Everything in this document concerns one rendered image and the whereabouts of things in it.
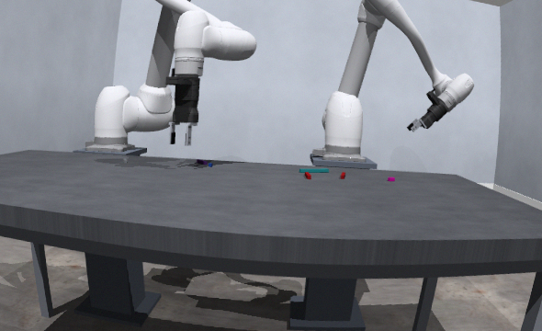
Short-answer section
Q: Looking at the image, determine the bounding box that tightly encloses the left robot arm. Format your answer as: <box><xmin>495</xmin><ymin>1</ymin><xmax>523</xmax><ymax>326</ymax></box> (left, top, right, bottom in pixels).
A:
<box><xmin>312</xmin><ymin>0</ymin><xmax>474</xmax><ymax>162</ymax></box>

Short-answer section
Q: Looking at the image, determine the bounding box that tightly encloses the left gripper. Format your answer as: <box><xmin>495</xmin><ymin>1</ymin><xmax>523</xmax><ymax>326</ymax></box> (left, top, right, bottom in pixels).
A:
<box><xmin>407</xmin><ymin>89</ymin><xmax>457</xmax><ymax>132</ymax></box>

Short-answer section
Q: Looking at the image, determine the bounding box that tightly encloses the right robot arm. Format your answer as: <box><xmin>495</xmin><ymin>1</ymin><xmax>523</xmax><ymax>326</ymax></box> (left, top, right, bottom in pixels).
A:
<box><xmin>85</xmin><ymin>0</ymin><xmax>256</xmax><ymax>153</ymax></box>

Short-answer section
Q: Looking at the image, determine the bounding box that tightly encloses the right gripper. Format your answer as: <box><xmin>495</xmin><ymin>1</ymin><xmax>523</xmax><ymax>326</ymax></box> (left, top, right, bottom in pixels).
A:
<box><xmin>165</xmin><ymin>57</ymin><xmax>204</xmax><ymax>145</ymax></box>

